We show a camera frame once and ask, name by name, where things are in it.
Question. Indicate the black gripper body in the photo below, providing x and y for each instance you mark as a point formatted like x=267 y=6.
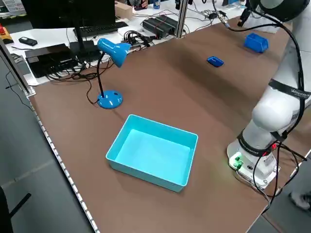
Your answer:
x=246 y=13

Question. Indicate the black keyboard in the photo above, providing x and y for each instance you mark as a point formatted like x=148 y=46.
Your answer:
x=104 y=28

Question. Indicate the white mesh basket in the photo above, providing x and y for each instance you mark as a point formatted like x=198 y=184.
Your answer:
x=12 y=4

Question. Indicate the person's foot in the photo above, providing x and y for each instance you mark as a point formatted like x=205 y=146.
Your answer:
x=300 y=200

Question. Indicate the brown cardboard box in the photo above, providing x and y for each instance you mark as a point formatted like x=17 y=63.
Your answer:
x=124 y=11

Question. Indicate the blue desk lamp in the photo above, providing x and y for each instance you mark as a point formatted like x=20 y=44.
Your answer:
x=110 y=100

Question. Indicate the black power supply unit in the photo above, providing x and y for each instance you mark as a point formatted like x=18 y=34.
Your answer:
x=158 y=25

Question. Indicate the white side desk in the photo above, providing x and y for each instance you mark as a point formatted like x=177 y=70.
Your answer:
x=58 y=36

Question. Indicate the small blue parts tray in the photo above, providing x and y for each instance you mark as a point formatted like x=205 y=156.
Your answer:
x=215 y=61

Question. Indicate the black handset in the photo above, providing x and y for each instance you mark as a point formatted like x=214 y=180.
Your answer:
x=28 y=41

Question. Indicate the blue storage bin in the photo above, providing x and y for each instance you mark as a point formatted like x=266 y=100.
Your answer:
x=255 y=44

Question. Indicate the black monitor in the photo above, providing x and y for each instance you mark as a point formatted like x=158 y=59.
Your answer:
x=68 y=12

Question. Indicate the aluminium frame rail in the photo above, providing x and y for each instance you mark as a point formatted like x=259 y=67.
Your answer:
x=17 y=72

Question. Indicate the black docking box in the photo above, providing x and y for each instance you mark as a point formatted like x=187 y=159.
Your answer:
x=48 y=58

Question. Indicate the aluminium camera post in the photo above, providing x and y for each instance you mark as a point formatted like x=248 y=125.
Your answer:
x=182 y=19

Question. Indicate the turquoise storage box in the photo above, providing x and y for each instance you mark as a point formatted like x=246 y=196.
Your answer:
x=150 y=155

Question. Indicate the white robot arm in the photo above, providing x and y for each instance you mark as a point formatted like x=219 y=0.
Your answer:
x=272 y=116

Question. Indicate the clear plastic organizer case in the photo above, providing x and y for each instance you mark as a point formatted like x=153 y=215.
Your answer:
x=269 y=30

